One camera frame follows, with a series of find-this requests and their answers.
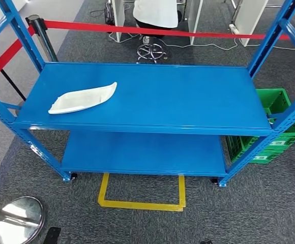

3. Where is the person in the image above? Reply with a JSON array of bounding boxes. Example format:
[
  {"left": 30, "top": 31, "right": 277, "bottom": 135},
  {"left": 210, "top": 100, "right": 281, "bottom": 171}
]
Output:
[{"left": 133, "top": 0, "right": 182, "bottom": 38}]

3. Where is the green plastic crate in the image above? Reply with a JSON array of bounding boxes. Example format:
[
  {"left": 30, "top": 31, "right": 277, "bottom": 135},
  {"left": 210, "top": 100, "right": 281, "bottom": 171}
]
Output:
[
  {"left": 225, "top": 134, "right": 281, "bottom": 165},
  {"left": 256, "top": 88, "right": 295, "bottom": 150}
]

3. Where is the white curved plastic part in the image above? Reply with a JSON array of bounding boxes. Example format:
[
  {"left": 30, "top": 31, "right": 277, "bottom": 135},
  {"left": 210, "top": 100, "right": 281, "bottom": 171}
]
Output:
[{"left": 48, "top": 81, "right": 117, "bottom": 115}]

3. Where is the blue metal shelf rack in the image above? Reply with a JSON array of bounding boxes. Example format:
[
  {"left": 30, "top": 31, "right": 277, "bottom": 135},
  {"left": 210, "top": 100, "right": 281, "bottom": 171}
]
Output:
[{"left": 0, "top": 0, "right": 295, "bottom": 188}]

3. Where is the white desk panel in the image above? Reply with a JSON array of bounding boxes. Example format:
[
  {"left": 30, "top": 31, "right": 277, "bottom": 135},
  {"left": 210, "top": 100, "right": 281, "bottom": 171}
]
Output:
[{"left": 235, "top": 0, "right": 268, "bottom": 47}]

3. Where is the chrome swivel chair base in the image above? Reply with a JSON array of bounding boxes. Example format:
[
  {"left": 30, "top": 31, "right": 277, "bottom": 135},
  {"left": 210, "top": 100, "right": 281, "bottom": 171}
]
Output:
[{"left": 136, "top": 35, "right": 168, "bottom": 65}]

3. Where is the red barrier belt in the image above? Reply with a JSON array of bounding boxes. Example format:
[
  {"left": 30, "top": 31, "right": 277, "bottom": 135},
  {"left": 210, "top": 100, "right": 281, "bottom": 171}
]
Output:
[
  {"left": 44, "top": 19, "right": 295, "bottom": 42},
  {"left": 0, "top": 26, "right": 36, "bottom": 86}
]

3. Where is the chrome stanchion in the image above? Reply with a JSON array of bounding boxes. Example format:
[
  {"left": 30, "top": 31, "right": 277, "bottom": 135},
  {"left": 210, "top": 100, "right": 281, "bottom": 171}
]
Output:
[
  {"left": 0, "top": 197, "right": 46, "bottom": 244},
  {"left": 26, "top": 14, "right": 59, "bottom": 63}
]

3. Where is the white floor cable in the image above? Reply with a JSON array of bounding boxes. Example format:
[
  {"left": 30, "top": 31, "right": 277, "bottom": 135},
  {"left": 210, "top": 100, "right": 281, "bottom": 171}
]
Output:
[{"left": 159, "top": 37, "right": 240, "bottom": 51}]

